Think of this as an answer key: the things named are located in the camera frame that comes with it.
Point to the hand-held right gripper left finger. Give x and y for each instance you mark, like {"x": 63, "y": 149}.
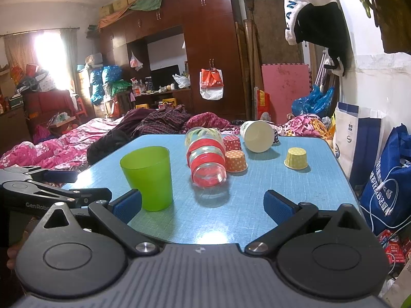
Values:
{"x": 127, "y": 204}

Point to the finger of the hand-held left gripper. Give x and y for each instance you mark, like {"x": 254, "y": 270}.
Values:
{"x": 96, "y": 193}
{"x": 61, "y": 176}

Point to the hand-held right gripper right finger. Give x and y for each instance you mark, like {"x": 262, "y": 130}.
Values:
{"x": 278, "y": 207}

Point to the clear glass cup red bands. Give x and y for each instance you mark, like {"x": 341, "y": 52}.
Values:
{"x": 205, "y": 162}

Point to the green plastic cup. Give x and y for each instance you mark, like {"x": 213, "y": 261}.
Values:
{"x": 147, "y": 179}

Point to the yellow polka-dot paper cup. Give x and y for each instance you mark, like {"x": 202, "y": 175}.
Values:
{"x": 296, "y": 158}

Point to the orange polka-dot paper cup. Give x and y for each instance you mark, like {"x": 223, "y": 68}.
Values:
{"x": 236, "y": 162}

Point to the small dark patterned cup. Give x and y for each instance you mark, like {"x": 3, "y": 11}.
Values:
{"x": 275, "y": 138}

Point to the white paper cup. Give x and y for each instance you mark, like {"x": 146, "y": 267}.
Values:
{"x": 257, "y": 136}

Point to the red polka-dot paper cup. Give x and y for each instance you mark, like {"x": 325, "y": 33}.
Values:
{"x": 231, "y": 142}

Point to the pink floral quilt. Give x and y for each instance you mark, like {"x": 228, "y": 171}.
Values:
{"x": 64, "y": 144}

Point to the black cloth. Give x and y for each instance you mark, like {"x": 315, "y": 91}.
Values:
{"x": 106, "y": 144}

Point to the red plastic stool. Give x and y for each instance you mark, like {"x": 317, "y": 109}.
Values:
{"x": 82, "y": 107}

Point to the dark plaid blanket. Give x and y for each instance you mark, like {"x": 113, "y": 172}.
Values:
{"x": 160, "y": 120}

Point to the white and blue paper bag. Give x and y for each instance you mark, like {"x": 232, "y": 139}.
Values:
{"x": 353, "y": 141}

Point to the red and yellow bag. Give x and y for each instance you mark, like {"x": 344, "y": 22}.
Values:
{"x": 263, "y": 104}

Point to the stack of blue bags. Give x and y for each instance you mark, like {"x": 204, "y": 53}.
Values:
{"x": 106, "y": 77}

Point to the blue plastic bag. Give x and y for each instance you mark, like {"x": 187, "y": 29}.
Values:
{"x": 313, "y": 102}

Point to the yellow plastic stool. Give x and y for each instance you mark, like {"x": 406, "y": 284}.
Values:
{"x": 169, "y": 101}

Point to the pink foam mat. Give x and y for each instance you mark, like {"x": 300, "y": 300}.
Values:
{"x": 282, "y": 89}

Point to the blue tote bag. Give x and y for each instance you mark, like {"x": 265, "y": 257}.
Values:
{"x": 391, "y": 173}

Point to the red boxes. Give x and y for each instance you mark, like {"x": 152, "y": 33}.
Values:
{"x": 395, "y": 247}

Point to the white plastic bag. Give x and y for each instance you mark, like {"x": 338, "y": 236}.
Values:
{"x": 210, "y": 93}
{"x": 181, "y": 81}

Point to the patterned window curtain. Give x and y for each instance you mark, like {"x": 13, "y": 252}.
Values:
{"x": 17, "y": 51}

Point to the black monitor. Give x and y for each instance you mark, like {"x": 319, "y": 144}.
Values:
{"x": 163, "y": 75}

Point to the pink plastic bag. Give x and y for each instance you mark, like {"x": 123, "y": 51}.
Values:
{"x": 136, "y": 61}

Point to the orange plastic bag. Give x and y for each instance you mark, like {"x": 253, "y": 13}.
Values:
{"x": 212, "y": 77}

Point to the orange cloth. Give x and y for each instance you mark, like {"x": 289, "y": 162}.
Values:
{"x": 110, "y": 19}

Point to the brown wooden wardrobe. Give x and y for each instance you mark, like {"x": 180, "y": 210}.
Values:
{"x": 212, "y": 48}

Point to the brown wooden board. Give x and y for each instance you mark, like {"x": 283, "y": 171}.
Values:
{"x": 273, "y": 29}

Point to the small cardboard box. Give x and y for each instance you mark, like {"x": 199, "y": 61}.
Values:
{"x": 119, "y": 3}

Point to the black hanging garment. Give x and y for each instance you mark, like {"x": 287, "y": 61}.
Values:
{"x": 324, "y": 22}

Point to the dark brown hanging garment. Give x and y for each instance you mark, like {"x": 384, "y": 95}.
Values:
{"x": 395, "y": 12}

